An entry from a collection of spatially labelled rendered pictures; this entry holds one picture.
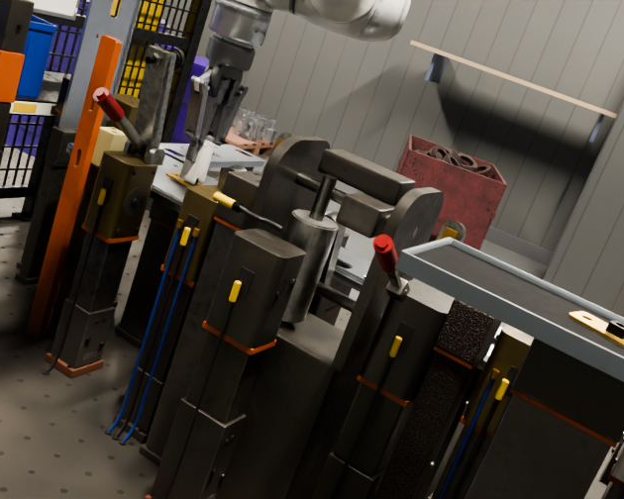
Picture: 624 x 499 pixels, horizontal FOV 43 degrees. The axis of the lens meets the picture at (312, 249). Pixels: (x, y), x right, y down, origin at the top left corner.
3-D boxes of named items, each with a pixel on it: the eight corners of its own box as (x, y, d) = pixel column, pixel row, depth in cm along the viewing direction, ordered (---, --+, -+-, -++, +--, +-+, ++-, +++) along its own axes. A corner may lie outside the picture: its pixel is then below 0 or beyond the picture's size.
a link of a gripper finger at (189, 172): (208, 144, 128) (205, 144, 128) (195, 184, 130) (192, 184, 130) (193, 138, 130) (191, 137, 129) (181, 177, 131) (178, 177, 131)
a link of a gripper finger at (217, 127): (215, 72, 128) (220, 72, 129) (199, 138, 132) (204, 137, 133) (234, 80, 126) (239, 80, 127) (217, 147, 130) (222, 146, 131)
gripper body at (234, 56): (238, 45, 120) (220, 103, 122) (266, 50, 127) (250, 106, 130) (199, 29, 123) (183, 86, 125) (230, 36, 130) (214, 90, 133)
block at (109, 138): (72, 339, 133) (130, 134, 123) (57, 344, 130) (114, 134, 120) (58, 330, 135) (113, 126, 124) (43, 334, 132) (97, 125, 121)
